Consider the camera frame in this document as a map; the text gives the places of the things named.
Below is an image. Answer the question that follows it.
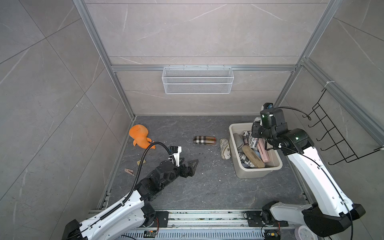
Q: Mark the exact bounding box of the pink case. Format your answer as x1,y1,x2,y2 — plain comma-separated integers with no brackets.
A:
257,138,270,163

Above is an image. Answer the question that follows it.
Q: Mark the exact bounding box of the newspaper print case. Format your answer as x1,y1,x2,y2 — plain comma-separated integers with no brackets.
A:
248,135,259,150

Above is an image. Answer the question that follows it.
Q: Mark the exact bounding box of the newspaper flag case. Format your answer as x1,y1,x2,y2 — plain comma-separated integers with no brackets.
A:
243,131,250,146

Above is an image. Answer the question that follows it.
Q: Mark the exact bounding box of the tan fabric case front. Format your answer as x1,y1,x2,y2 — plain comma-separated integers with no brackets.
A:
242,146,265,168

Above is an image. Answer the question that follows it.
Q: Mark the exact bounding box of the beige plastic storage bin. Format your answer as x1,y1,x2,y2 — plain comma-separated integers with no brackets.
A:
229,123,283,179

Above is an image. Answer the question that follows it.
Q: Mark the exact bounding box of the grey case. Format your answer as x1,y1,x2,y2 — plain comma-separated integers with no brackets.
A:
233,133,244,153

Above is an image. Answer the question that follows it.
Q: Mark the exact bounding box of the plaid glasses case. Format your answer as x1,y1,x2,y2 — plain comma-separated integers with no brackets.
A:
193,136,217,145

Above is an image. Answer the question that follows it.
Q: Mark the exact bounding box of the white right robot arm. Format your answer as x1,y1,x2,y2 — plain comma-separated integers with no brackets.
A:
252,103,366,238

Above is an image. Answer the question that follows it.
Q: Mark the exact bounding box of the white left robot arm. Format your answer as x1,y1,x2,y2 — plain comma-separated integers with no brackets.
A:
62,142,199,240

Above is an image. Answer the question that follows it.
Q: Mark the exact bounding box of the map print glasses case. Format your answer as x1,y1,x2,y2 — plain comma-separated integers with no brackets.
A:
219,138,231,160

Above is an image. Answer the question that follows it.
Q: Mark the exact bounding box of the wooden clothespin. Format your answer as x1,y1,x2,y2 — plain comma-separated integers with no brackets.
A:
124,169,135,176

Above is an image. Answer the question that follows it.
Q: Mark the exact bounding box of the small yellow clip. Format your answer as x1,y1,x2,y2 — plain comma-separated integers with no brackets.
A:
137,160,146,166

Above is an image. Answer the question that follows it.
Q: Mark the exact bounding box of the orange plush toy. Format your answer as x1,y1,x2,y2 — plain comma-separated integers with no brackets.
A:
129,125,153,149

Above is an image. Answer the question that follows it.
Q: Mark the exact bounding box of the white round clock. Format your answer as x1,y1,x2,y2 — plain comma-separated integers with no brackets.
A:
295,226,318,240

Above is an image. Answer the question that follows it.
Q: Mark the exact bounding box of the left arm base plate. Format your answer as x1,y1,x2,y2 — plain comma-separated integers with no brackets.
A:
150,211,169,228

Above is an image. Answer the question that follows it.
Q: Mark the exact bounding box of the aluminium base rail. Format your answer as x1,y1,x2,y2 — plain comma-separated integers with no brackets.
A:
115,210,301,240

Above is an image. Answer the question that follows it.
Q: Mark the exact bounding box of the black wire hook rack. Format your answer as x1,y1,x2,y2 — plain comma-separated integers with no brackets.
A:
303,88,384,166

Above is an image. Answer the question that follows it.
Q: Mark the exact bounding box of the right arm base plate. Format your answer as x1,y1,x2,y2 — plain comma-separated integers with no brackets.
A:
243,210,289,228

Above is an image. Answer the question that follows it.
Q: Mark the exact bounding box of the white wire mesh basket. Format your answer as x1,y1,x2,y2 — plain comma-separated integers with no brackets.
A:
162,67,234,95

